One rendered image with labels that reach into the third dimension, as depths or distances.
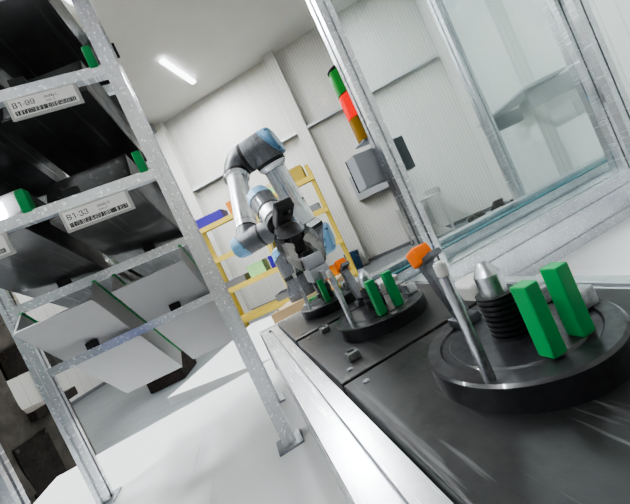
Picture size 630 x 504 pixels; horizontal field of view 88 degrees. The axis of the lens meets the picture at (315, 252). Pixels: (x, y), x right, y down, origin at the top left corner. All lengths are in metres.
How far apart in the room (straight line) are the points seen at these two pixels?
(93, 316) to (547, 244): 0.89
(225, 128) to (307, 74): 2.57
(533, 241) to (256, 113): 8.94
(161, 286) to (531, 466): 0.57
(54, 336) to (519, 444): 0.66
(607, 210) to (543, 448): 0.82
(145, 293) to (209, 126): 9.38
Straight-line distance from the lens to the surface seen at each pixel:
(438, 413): 0.28
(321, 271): 0.69
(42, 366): 0.75
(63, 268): 0.70
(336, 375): 0.40
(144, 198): 0.59
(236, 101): 9.77
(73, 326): 0.69
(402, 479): 0.26
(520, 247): 0.80
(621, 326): 0.29
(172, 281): 0.64
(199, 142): 10.03
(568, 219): 0.91
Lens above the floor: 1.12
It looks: 2 degrees down
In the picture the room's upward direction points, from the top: 25 degrees counter-clockwise
